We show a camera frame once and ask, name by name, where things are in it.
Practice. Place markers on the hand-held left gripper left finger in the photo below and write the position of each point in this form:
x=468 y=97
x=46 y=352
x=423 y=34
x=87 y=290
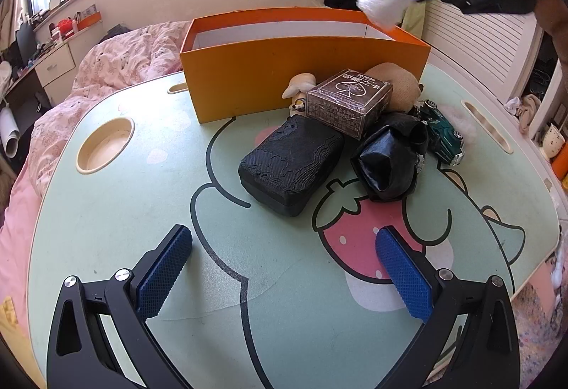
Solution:
x=164 y=273

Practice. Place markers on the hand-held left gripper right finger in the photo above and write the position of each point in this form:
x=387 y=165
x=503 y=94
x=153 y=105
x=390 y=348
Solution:
x=404 y=278

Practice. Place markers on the white fluffy pompom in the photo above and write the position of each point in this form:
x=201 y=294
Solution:
x=381 y=5

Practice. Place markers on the brown plush toy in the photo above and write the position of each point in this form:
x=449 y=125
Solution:
x=399 y=83

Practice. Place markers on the black fabric pouch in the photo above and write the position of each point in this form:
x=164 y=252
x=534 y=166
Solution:
x=386 y=162

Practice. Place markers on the green toy car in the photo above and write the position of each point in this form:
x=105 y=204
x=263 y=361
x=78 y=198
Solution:
x=443 y=131

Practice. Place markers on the brown card deck box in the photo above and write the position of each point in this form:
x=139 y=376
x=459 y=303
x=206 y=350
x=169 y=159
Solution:
x=346 y=105

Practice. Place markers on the black textured zip case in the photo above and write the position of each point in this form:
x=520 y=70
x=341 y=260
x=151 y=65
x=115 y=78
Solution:
x=288 y=162

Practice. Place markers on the orange cardboard box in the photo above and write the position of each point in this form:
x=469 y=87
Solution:
x=266 y=74

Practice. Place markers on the person's right forearm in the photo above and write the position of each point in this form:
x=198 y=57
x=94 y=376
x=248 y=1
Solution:
x=552 y=16

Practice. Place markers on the green cartoon print desktop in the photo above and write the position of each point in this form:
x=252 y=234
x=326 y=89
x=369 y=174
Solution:
x=111 y=216

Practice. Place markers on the white louvered wardrobe door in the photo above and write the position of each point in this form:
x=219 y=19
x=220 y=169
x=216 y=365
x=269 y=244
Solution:
x=479 y=52

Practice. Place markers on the beige cloth heap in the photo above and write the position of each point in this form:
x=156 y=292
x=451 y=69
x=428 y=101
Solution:
x=530 y=111

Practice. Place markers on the white spotted mug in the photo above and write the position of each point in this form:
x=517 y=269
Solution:
x=549 y=141

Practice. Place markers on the cream rabbit figurine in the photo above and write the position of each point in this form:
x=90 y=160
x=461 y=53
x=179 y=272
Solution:
x=299 y=83

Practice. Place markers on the orange bottle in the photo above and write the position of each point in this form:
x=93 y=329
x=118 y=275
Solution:
x=562 y=162

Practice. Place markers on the white rolled poster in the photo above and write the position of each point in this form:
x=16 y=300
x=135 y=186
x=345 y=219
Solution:
x=9 y=131

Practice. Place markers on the pink patterned quilt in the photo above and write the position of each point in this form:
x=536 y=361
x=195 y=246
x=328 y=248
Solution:
x=124 y=56

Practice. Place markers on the white drawer cabinet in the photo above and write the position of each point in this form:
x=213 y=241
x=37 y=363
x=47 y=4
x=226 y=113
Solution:
x=55 y=65

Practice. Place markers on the grey cloth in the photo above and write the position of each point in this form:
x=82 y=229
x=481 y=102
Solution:
x=115 y=34

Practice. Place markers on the orange storage tray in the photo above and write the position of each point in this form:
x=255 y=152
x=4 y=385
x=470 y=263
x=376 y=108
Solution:
x=90 y=20

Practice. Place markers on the red container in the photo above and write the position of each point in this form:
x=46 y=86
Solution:
x=65 y=27

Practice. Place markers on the black monitor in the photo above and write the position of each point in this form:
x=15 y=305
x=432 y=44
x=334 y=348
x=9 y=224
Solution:
x=26 y=40

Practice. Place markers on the beige curtain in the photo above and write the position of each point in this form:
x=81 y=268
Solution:
x=13 y=12

